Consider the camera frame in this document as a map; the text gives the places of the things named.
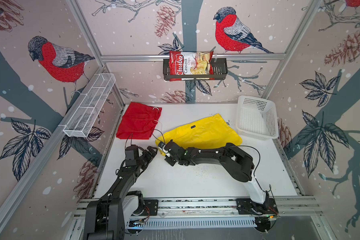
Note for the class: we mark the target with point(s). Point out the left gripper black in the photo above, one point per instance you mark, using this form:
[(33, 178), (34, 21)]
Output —
[(148, 156)]

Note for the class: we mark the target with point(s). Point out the white mesh wall shelf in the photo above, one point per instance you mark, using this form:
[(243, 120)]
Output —
[(87, 112)]

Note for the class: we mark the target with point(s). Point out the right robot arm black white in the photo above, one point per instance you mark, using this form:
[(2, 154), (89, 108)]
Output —
[(239, 165)]

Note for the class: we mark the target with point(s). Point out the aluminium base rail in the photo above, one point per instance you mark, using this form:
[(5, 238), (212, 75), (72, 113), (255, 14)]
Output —
[(288, 206)]

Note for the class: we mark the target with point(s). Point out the red shorts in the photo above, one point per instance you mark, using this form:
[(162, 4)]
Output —
[(138, 122)]

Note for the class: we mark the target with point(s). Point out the black wire wall basket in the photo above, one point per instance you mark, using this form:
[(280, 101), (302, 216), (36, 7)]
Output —
[(219, 67)]

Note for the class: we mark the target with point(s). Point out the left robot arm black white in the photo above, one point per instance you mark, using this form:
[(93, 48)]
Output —
[(107, 217)]

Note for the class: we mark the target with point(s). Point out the white plastic basket tray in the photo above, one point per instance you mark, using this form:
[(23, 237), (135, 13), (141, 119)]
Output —
[(257, 118)]

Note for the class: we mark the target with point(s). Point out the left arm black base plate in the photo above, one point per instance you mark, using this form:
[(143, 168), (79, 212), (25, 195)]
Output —
[(146, 208)]

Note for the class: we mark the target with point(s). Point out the red cassava chips bag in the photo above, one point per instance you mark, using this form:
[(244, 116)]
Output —
[(190, 63)]

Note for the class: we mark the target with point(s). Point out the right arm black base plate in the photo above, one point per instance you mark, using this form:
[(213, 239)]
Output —
[(248, 207)]

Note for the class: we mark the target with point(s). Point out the horizontal aluminium frame bar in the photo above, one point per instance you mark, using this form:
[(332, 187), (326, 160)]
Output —
[(230, 57)]

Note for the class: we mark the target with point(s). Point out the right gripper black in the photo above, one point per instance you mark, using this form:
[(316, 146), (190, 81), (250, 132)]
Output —
[(168, 160)]

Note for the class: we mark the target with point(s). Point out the yellow shorts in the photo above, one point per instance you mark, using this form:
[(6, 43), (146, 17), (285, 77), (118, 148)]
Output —
[(208, 133)]

